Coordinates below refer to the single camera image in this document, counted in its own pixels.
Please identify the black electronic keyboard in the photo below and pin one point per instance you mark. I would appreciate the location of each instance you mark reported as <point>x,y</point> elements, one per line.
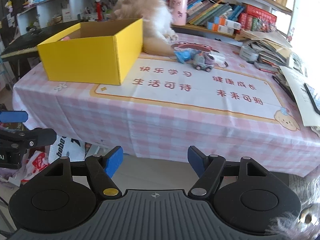
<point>26,45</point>

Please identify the pink plush pig toy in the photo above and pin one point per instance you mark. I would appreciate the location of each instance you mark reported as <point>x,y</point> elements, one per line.
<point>66,38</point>

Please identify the orange fluffy cat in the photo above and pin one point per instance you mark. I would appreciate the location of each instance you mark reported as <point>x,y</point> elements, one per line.
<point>157,19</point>

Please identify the white paper sheet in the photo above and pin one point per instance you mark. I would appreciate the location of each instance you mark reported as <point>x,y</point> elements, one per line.
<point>296,83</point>

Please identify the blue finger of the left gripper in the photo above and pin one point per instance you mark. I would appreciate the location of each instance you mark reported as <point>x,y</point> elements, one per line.
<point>13,116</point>
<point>28,139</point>

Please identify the dark blue spray bottle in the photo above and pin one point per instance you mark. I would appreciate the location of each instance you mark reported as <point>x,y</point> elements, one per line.
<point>219,59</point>

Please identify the pink checkered tablecloth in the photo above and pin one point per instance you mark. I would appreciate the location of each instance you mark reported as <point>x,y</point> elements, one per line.
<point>163,107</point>

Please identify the orange white medicine box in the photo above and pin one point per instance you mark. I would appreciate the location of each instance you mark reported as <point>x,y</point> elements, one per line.
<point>220,28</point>
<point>227,23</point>

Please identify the black pen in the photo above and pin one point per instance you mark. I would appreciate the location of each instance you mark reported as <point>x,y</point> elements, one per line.
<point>284,88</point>

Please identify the blue plastic wrapper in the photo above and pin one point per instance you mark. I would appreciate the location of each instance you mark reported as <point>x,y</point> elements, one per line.
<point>186,55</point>

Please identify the black smartphone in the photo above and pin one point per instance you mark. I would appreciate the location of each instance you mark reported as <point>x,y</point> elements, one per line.
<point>314,97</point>

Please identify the stack of papers and books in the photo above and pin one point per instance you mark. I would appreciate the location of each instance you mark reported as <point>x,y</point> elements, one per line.
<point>273,48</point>

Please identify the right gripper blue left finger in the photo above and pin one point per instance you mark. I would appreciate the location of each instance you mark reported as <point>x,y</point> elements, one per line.
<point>101,169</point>

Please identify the pink cartoon cup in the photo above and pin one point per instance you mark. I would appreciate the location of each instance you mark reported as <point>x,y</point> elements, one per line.
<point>179,11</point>

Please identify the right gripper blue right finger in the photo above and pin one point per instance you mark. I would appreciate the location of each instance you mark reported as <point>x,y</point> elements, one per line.
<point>209,170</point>

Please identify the red box on books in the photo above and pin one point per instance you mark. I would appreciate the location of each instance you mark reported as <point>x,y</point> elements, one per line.
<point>260,13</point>

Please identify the orange white medicine box upper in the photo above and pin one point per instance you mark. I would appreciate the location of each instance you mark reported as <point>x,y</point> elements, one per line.
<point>227,23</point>

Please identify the orange white medicine box lower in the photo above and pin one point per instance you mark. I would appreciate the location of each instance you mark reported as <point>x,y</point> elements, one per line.
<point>220,28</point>

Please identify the yellow cardboard box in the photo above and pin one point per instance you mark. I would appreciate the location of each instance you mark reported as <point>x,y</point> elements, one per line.
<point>98,52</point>

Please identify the grey purple toy truck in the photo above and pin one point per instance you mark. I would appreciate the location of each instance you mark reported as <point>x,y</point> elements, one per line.
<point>203,61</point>

